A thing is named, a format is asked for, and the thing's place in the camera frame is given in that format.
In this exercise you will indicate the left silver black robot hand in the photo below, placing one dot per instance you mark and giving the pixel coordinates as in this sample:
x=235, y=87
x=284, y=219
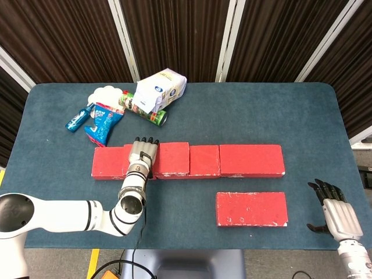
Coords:
x=141, y=151

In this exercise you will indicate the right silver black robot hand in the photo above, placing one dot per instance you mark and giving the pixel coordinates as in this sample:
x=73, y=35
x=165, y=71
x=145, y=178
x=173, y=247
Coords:
x=341, y=218

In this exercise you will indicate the red brick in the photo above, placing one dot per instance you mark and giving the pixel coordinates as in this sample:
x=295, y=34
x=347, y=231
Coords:
x=203, y=160
x=171, y=157
x=251, y=160
x=251, y=209
x=107, y=162

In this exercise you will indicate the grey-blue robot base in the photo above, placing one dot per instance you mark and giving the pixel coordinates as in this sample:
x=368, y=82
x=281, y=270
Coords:
x=189, y=264

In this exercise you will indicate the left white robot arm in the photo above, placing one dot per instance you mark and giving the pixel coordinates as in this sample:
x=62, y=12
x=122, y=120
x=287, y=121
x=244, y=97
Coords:
x=58, y=216

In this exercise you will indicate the green chips can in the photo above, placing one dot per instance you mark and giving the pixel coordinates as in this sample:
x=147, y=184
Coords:
x=151, y=116

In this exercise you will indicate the blue snack bag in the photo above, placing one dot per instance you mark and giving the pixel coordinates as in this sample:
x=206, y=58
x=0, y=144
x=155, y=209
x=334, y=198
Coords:
x=101, y=125

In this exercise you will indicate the red white snack packet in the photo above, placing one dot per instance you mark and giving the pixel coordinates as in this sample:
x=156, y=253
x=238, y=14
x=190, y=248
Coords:
x=114, y=108

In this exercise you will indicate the blue felt table cover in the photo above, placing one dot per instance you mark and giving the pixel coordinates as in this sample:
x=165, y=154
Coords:
x=189, y=130

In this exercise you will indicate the white paper flour bag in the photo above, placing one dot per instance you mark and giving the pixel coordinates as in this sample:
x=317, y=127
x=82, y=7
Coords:
x=160, y=87

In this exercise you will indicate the white plate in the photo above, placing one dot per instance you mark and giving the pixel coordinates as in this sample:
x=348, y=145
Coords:
x=104, y=93

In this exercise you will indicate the blue plastic bottle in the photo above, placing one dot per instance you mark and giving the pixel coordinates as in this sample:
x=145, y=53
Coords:
x=77, y=119

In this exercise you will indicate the brown ribbed partition panel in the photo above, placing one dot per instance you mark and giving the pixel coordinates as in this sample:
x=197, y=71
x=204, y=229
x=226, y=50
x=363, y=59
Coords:
x=177, y=35
x=354, y=72
x=8, y=116
x=279, y=37
x=64, y=37

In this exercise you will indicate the orange box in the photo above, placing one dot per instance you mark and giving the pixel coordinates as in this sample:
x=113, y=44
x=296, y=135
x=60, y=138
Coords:
x=112, y=274

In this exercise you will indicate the white partition frame post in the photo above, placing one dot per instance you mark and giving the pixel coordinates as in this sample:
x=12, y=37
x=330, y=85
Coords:
x=325, y=40
x=17, y=69
x=125, y=40
x=229, y=40

